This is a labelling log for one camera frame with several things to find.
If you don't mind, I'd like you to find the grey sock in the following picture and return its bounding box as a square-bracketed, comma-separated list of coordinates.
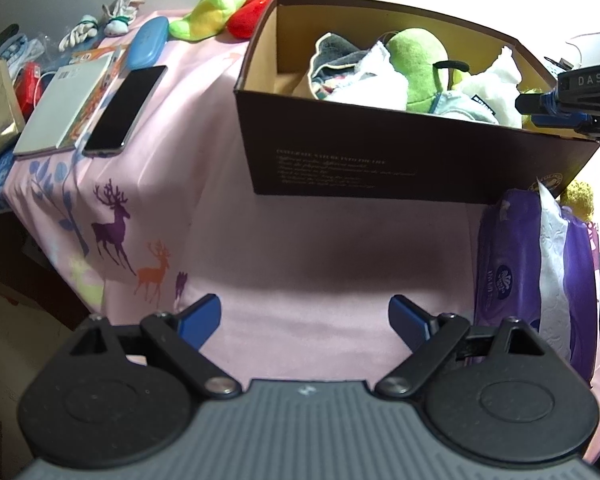
[308, 32, 381, 101]

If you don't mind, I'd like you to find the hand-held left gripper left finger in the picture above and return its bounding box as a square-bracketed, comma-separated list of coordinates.
[71, 293, 242, 399]

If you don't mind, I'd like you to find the black smartphone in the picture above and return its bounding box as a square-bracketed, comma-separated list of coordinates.
[82, 65, 168, 157]

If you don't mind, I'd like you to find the orange booklet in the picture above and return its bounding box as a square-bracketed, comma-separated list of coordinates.
[55, 45, 131, 151]

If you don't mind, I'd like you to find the light blue cloth black label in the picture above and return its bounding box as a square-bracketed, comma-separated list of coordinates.
[427, 91, 498, 123]

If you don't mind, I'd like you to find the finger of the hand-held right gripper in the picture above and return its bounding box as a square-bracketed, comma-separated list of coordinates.
[515, 91, 563, 113]
[530, 111, 596, 128]

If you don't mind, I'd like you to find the dark cardboard box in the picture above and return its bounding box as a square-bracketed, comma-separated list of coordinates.
[233, 0, 600, 206]

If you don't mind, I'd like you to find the yellow fluffy ball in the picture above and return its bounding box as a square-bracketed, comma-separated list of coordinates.
[559, 179, 597, 224]

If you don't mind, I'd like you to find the clear plastic bag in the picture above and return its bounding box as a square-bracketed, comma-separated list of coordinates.
[2, 34, 46, 78]

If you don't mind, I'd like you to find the white power cable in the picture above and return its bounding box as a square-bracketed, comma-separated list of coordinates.
[564, 30, 600, 61]

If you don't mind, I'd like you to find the white knit glove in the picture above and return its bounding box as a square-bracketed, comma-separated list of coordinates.
[58, 16, 99, 53]

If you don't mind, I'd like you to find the white power strip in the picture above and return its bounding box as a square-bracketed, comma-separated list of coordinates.
[544, 56, 575, 78]

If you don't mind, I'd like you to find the white notebook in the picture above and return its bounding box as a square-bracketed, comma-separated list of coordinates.
[12, 56, 116, 157]

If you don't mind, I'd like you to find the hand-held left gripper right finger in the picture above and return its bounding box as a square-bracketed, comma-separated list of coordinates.
[374, 296, 547, 399]

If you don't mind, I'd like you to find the pink deer-print bedsheet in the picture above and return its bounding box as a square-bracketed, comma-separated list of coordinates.
[12, 7, 600, 466]

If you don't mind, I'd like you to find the white cloth bundle green tie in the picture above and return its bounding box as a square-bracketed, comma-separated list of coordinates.
[101, 0, 145, 37]

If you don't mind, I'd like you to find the purple tissue pack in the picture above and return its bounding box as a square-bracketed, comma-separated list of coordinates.
[474, 189, 598, 383]

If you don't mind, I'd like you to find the red plush toy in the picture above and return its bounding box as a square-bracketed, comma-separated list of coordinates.
[226, 0, 293, 40]

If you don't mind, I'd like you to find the white tissue sheet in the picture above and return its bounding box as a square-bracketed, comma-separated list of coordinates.
[536, 182, 579, 366]

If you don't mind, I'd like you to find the green frog plush toy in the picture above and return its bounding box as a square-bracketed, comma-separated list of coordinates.
[387, 27, 473, 113]

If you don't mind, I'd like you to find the white towel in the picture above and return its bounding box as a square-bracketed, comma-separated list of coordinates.
[330, 42, 410, 111]

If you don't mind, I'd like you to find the red pouch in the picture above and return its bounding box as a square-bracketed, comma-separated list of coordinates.
[14, 61, 45, 116]

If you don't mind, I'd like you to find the blue glasses case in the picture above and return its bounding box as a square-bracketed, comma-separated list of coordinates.
[126, 16, 170, 71]

